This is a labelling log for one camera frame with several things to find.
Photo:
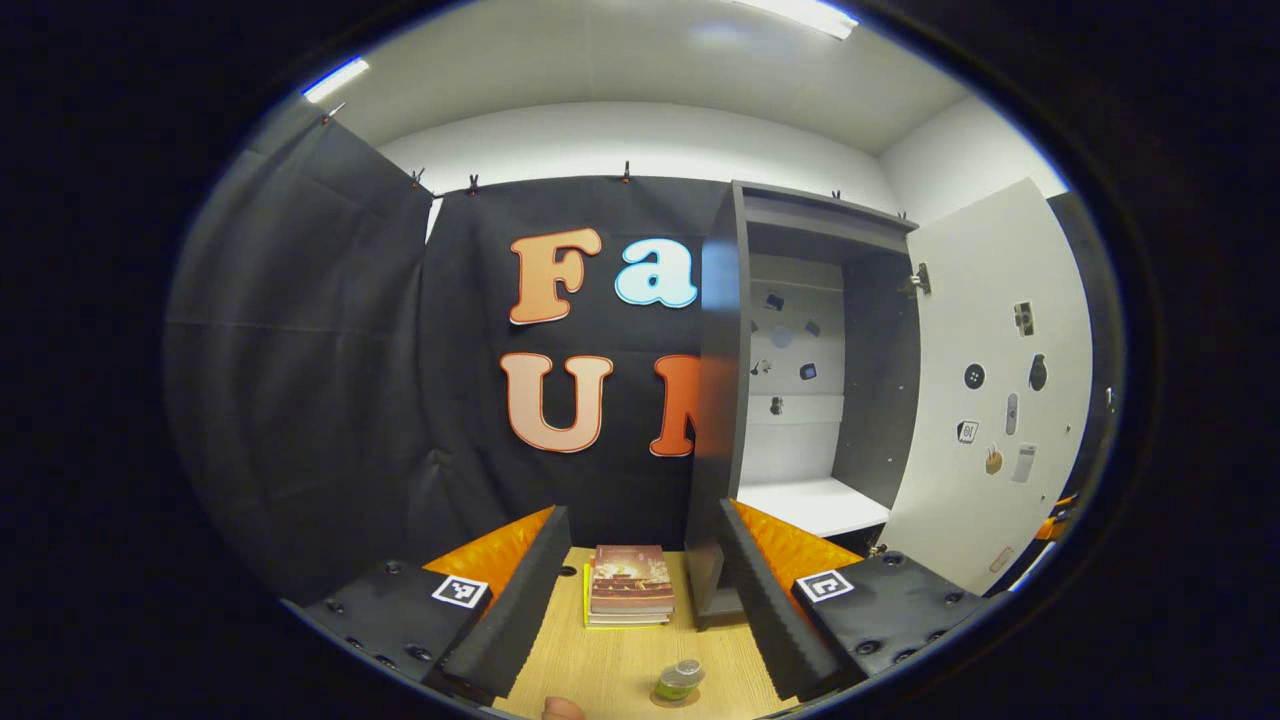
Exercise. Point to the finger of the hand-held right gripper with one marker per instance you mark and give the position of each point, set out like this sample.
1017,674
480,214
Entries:
1058,520

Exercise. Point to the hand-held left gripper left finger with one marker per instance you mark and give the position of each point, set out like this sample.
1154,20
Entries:
515,610

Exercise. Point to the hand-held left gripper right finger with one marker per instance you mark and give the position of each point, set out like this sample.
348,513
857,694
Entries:
765,610

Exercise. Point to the beige cabinet door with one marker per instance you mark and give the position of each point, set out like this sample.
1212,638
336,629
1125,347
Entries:
960,520

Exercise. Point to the green label plastic bottle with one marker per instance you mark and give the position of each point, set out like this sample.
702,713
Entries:
680,678

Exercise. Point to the round brown coaster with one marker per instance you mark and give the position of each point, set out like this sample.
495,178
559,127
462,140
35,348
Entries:
660,702

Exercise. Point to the dark grey cabinet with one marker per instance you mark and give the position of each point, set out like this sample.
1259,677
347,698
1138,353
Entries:
715,420

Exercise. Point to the white cabinet shelf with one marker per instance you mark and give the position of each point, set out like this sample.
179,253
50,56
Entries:
815,505

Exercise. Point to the brown cover book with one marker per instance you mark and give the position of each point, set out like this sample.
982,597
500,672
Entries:
630,580

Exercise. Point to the black backdrop cloth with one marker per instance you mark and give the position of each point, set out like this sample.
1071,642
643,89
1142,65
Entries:
320,380

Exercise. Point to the row of black cloth clips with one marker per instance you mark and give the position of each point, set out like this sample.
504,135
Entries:
472,185

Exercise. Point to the ceiling light panel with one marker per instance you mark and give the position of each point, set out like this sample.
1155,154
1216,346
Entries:
335,80
800,15

